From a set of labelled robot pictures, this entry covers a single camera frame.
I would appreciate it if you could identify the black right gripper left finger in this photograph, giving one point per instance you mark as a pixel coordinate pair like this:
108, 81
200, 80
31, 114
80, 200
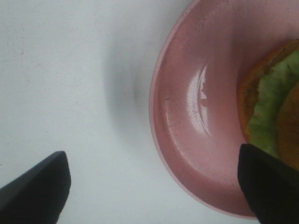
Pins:
39, 195

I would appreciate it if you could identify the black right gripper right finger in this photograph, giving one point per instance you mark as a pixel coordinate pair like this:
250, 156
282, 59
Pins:
270, 187

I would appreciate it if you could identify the burger with lettuce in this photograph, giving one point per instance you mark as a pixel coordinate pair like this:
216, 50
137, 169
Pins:
268, 104

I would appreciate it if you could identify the pink round plate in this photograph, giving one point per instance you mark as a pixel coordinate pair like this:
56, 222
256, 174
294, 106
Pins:
193, 95

